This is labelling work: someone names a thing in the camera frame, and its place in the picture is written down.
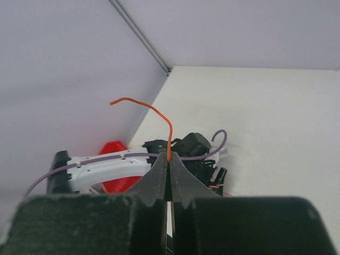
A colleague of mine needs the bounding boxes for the left aluminium frame post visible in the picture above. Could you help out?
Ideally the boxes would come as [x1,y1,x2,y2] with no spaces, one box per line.
[109,0,172,76]

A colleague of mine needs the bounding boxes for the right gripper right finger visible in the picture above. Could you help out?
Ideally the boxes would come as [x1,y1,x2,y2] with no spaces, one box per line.
[168,154,336,254]

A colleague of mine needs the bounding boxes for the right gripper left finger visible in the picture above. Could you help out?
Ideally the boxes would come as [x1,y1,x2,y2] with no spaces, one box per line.
[1,154,167,254]

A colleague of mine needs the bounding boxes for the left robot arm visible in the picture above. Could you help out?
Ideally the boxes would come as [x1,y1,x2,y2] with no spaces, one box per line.
[46,132,227,196]

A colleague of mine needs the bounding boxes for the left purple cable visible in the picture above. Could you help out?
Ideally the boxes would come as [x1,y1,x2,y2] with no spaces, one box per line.
[22,129,228,200]

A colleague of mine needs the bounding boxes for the red plastic bin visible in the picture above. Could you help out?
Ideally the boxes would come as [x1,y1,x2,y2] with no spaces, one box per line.
[98,141,144,193]

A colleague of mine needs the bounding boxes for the orange wire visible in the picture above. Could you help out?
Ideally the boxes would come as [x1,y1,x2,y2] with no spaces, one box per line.
[108,97,174,162]

